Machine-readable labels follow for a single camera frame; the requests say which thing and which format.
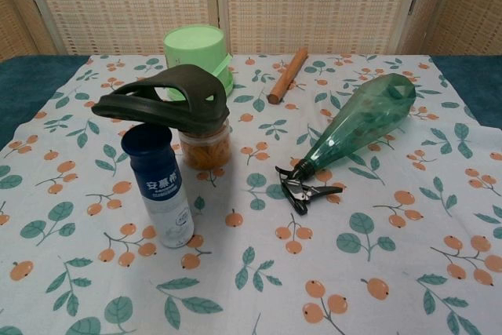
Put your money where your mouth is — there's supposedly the dark green rubber slipper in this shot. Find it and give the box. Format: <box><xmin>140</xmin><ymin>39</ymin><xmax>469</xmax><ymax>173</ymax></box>
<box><xmin>91</xmin><ymin>64</ymin><xmax>230</xmax><ymax>133</ymax></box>

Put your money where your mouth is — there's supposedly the clear jar with orange contents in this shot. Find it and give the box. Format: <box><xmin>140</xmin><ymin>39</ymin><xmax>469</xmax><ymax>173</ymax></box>
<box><xmin>179</xmin><ymin>117</ymin><xmax>231</xmax><ymax>171</ymax></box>

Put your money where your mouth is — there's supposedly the floral fruit print tablecloth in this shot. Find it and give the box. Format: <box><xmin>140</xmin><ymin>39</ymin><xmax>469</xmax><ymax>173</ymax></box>
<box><xmin>0</xmin><ymin>53</ymin><xmax>502</xmax><ymax>335</ymax></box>

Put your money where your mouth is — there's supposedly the blue white canister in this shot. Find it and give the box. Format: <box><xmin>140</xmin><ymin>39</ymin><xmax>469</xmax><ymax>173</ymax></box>
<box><xmin>120</xmin><ymin>122</ymin><xmax>196</xmax><ymax>249</ymax></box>

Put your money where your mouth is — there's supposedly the light green plastic bucket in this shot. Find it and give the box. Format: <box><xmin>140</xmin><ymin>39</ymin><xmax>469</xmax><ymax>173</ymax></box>
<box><xmin>162</xmin><ymin>25</ymin><xmax>235</xmax><ymax>101</ymax></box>

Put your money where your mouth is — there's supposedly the green transparent spray bottle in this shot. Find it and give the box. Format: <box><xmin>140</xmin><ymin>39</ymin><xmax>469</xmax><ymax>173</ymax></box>
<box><xmin>275</xmin><ymin>73</ymin><xmax>417</xmax><ymax>217</ymax></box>

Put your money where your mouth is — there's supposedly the brown wooden stick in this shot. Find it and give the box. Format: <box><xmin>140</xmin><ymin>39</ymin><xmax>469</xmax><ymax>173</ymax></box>
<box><xmin>267</xmin><ymin>47</ymin><xmax>310</xmax><ymax>105</ymax></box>

